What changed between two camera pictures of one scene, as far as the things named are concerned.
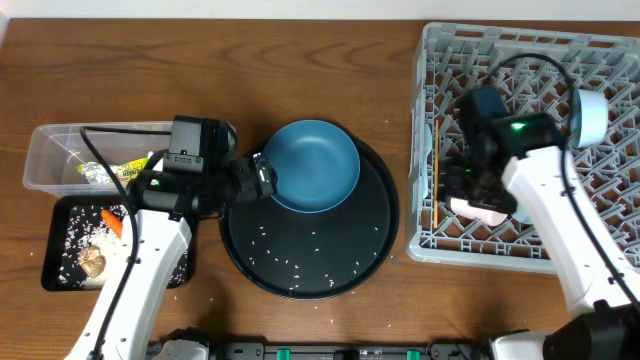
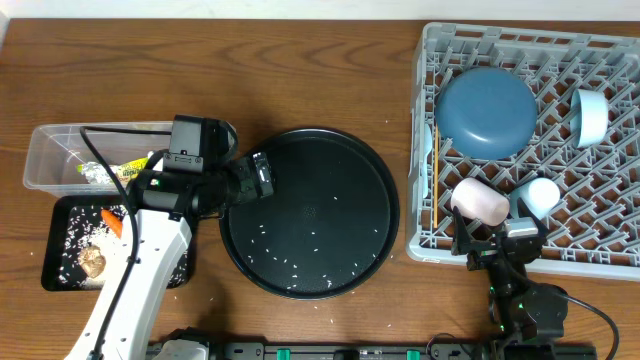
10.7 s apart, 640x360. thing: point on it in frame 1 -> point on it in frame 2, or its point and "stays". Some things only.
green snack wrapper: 95,174 stays
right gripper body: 461,180 -> 484,257
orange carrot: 113,222 stays
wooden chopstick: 436,174 stays
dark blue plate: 317,165 -> 486,113
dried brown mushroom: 92,260 stays
